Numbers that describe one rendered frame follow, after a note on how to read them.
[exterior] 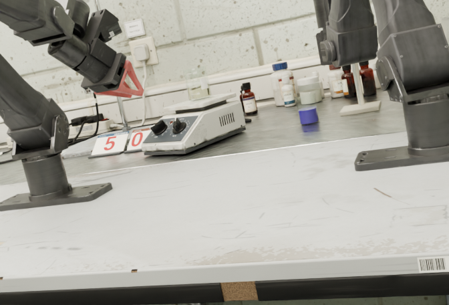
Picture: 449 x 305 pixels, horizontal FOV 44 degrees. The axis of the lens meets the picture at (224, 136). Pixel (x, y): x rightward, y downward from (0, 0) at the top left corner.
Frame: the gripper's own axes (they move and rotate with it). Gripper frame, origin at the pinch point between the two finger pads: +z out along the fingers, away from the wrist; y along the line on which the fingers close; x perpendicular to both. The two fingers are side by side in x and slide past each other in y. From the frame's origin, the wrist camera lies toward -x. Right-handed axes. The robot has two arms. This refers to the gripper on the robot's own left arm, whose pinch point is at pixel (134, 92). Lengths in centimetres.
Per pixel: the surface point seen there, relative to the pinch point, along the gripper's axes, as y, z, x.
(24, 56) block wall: 87, 13, -31
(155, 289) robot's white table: -48, -24, 40
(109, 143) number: 18.1, 10.7, 5.8
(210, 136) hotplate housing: -12.3, 12.6, 4.9
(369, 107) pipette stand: -36.3, 30.9, -9.1
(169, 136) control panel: -7.1, 6.4, 7.4
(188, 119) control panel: -9.3, 8.1, 2.9
